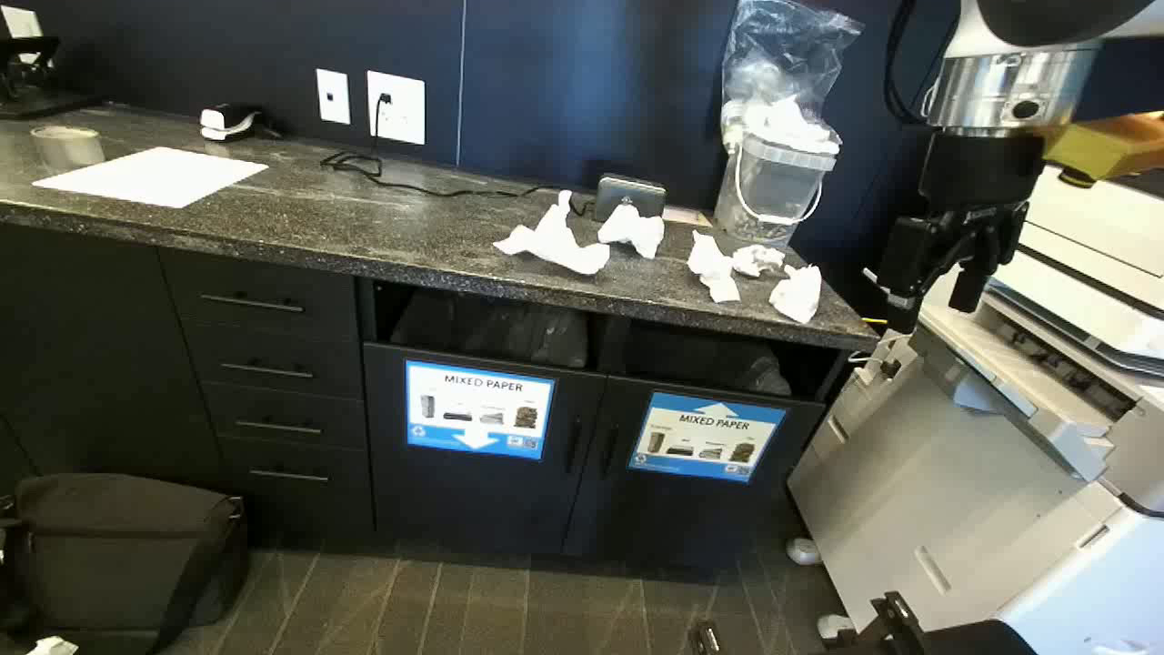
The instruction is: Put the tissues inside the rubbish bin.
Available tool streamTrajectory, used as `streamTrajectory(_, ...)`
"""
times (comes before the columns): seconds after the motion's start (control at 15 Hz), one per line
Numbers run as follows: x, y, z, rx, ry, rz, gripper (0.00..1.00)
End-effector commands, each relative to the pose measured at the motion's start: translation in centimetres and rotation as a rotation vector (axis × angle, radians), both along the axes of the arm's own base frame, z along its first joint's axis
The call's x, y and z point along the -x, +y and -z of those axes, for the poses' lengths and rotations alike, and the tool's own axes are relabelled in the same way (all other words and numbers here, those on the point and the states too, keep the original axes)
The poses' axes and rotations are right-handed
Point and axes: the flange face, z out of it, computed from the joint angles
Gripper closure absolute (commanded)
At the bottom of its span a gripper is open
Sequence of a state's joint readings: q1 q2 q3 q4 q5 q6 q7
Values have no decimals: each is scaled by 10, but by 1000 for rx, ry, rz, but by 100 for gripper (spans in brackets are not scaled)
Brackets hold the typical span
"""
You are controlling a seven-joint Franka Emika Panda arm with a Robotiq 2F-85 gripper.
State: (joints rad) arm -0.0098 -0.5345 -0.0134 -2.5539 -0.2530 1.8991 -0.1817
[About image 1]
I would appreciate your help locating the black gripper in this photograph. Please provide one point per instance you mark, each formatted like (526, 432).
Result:
(926, 243)

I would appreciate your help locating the small white tissue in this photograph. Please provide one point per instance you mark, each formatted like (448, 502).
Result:
(759, 259)

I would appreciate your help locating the robot arm white silver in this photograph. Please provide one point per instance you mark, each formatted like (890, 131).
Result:
(1010, 79)

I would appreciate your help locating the black shoulder bag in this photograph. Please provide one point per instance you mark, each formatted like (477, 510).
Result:
(118, 558)

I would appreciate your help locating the right black bin door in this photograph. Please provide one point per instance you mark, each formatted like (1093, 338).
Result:
(677, 521)

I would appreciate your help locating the black bin door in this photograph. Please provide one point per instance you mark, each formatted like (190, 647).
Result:
(677, 521)
(475, 499)

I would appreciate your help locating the left black bin door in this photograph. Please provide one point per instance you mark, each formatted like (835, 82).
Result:
(475, 499)

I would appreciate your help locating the long crumpled white tissue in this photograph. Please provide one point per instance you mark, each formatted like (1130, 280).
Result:
(711, 268)

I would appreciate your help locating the small dark grey box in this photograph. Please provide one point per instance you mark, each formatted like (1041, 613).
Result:
(648, 197)

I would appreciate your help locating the upright crumpled white tissue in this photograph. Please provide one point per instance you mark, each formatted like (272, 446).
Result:
(625, 224)

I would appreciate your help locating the right mixed paper sign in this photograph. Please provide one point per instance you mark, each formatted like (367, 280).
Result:
(702, 439)

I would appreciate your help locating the mixed paper sign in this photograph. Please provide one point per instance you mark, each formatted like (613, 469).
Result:
(702, 439)
(475, 410)

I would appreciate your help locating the large left crumpled tissue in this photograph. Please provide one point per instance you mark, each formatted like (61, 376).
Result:
(555, 241)

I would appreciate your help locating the left mixed paper sign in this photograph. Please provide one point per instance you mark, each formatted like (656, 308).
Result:
(475, 410)

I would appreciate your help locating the white power outlet plate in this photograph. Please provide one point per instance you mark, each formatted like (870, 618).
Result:
(397, 105)

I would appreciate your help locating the white data socket plate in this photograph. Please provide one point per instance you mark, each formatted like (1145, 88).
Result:
(332, 96)

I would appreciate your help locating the black drawer cabinet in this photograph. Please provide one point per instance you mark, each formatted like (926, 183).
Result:
(278, 364)

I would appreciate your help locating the white sheet of paper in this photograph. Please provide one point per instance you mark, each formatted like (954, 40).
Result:
(152, 176)

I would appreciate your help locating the clear tape roll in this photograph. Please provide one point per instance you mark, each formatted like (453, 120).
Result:
(68, 145)

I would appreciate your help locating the black desk phone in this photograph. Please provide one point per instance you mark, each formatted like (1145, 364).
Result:
(28, 60)

